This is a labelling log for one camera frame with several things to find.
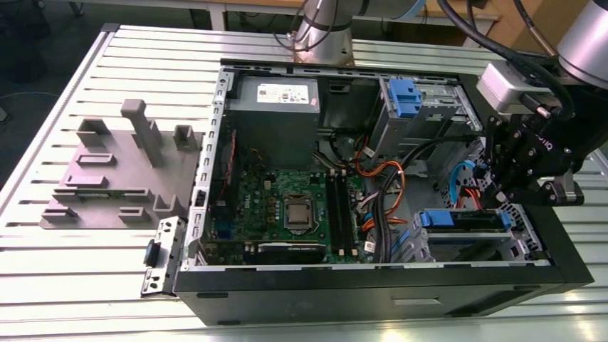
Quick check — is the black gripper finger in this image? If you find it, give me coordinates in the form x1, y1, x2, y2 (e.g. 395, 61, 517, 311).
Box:
497, 174, 586, 208
483, 114, 527, 204

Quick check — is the red orange power wire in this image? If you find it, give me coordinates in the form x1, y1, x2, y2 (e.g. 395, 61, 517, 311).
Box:
458, 184, 506, 212

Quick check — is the hard disk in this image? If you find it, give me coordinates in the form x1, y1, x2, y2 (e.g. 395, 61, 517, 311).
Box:
401, 209, 513, 250

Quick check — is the metal disk bay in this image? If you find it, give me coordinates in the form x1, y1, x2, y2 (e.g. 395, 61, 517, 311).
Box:
411, 208, 542, 263

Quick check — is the grey metal drive cage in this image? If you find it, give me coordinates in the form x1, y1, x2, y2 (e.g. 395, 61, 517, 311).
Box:
369, 76, 485, 161

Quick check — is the blue drive latch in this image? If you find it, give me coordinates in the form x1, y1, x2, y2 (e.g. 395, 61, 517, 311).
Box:
387, 78, 422, 118

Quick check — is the brown cabinet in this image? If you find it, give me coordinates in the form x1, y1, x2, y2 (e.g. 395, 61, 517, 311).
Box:
478, 0, 608, 72

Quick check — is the wooden desk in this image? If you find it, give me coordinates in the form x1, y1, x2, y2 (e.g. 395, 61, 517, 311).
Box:
417, 0, 503, 47

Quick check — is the silver CPU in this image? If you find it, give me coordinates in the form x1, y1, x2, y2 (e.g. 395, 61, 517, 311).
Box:
286, 203, 311, 224

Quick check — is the CPU socket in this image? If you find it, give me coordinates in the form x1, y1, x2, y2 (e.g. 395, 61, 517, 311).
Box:
281, 193, 318, 235

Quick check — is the grey power supply unit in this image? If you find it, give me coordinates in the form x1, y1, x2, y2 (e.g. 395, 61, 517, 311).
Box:
225, 76, 322, 172

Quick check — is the green motherboard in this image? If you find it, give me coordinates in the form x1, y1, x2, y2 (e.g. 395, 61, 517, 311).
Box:
207, 169, 381, 266

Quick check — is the black open PC case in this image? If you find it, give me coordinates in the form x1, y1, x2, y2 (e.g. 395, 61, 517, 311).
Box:
173, 58, 595, 327

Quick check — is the black graphics card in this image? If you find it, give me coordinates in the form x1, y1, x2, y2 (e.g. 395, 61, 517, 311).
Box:
243, 240, 329, 265

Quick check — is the grey parts rack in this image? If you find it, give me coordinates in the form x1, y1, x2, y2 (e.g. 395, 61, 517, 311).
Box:
37, 98, 209, 232

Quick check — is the blue data wire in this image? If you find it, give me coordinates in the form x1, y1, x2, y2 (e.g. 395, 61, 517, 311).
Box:
453, 160, 485, 208

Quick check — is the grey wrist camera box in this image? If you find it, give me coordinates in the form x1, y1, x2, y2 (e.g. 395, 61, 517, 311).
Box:
475, 61, 557, 113

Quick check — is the orange wire bundle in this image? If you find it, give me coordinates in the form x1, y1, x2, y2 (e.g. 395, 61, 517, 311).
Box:
354, 160, 409, 234

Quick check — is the black cable bundle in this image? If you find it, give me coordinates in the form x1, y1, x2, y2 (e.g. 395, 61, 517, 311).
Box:
371, 135, 481, 264

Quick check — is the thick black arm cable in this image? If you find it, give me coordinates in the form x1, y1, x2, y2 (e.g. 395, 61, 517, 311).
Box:
434, 0, 578, 120

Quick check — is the white desk frame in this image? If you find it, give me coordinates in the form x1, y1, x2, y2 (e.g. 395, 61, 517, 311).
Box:
65, 0, 305, 32

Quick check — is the metal case bracket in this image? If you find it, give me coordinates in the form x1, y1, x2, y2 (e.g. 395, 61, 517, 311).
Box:
139, 215, 186, 297

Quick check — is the black bracket latch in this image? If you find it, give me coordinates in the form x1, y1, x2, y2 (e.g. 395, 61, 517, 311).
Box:
143, 239, 162, 267

